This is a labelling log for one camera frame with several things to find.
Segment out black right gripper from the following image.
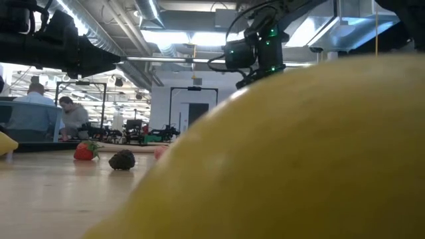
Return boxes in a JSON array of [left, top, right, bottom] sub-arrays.
[[235, 25, 287, 90]]

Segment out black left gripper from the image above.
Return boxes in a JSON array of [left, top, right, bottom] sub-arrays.
[[36, 9, 121, 80]]

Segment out yellow lemon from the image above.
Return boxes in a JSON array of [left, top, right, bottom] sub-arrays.
[[0, 131, 19, 157], [81, 54, 425, 239]]

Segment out red strawberry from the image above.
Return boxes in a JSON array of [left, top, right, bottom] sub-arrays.
[[73, 140, 104, 161]]

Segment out dark blackberry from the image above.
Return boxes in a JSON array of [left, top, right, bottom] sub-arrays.
[[108, 149, 137, 171]]

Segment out person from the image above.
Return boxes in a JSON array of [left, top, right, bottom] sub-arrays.
[[58, 96, 90, 141], [12, 82, 64, 142]]

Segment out long ceiling light strip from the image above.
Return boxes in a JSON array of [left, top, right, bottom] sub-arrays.
[[125, 56, 313, 68]]

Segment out dark doorway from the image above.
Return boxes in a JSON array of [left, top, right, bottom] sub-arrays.
[[188, 102, 210, 126]]

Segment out black equipment cart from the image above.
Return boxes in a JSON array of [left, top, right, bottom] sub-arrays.
[[124, 118, 144, 144]]

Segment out grey mesh office chair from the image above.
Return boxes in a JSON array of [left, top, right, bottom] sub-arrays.
[[0, 100, 64, 143]]

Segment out brown wooden board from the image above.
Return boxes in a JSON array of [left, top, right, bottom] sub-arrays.
[[95, 141, 170, 154]]

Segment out green box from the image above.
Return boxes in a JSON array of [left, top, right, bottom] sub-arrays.
[[143, 133, 163, 145]]

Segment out black gantry frame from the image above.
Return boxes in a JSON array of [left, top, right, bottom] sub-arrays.
[[168, 86, 219, 126], [55, 81, 108, 129]]

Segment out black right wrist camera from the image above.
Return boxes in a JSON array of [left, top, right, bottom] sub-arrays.
[[222, 38, 260, 70]]

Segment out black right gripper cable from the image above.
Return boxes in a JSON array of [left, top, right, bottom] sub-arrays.
[[207, 0, 278, 80]]

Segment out black aluminium table frame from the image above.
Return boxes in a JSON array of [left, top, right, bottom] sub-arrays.
[[15, 141, 80, 153]]

